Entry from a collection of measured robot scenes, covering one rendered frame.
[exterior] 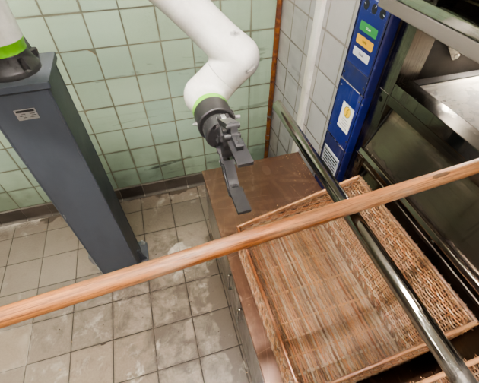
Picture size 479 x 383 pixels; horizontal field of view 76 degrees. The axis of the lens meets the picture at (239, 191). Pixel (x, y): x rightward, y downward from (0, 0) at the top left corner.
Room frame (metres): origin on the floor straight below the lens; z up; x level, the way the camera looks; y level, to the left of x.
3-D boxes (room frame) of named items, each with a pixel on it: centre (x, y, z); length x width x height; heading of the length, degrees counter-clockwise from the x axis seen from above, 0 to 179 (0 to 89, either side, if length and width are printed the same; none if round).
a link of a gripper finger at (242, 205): (0.43, 0.00, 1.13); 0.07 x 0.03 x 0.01; 17
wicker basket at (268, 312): (0.45, -0.29, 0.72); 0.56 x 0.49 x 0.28; 17
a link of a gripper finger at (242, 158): (0.43, 0.00, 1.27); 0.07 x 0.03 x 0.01; 17
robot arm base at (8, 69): (0.93, 0.69, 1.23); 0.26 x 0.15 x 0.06; 17
